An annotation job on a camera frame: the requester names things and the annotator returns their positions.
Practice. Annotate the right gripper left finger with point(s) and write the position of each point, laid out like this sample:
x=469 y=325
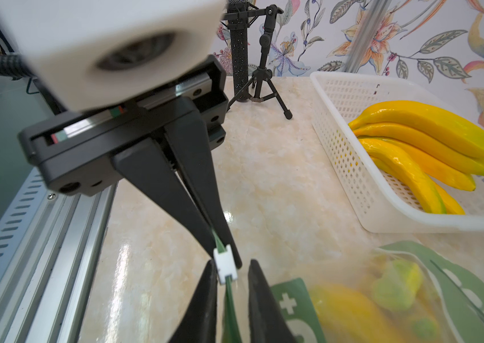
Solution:
x=199 y=321

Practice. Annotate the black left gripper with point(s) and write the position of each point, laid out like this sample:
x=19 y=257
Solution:
x=81 y=164

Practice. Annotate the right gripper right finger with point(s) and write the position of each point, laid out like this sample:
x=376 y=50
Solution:
x=266 y=322

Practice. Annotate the zip-top bag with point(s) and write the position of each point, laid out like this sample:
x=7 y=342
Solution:
x=399 y=292

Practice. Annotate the yellow banana bunch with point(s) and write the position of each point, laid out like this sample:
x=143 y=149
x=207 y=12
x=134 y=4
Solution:
x=425 y=147

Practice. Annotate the black microphone on tripod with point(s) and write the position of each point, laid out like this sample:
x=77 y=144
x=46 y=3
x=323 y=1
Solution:
x=251 y=29

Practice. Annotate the white plastic basket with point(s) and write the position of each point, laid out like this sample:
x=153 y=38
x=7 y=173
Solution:
x=381 y=202

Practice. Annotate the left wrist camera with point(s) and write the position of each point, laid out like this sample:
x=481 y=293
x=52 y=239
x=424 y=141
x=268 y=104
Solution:
x=91 y=54

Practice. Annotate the aluminium front rail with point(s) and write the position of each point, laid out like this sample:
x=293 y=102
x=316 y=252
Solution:
x=49 y=249

